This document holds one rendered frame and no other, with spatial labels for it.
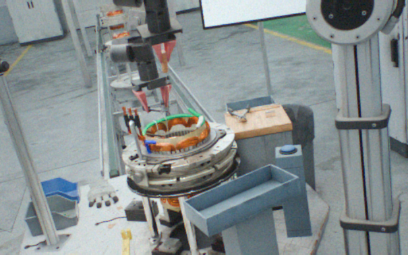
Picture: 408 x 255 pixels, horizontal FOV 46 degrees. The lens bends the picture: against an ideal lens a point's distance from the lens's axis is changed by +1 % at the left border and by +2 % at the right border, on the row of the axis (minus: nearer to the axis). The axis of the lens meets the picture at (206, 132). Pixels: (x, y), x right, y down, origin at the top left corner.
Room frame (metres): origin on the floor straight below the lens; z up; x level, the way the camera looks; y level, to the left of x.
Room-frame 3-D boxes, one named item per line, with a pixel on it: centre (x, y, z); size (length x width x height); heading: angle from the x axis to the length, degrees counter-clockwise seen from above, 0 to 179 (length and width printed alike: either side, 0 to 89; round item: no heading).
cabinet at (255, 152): (1.43, -0.16, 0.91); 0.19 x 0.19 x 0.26; 88
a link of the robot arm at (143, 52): (1.39, 0.14, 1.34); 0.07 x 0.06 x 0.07; 62
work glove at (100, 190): (1.70, 0.44, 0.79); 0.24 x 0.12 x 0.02; 9
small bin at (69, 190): (1.70, 0.61, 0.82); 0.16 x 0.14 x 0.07; 101
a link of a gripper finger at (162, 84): (1.39, 0.12, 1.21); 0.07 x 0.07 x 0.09; 20
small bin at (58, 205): (1.54, 0.59, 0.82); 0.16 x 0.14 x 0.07; 99
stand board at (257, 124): (1.43, -0.16, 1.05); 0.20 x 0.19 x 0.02; 178
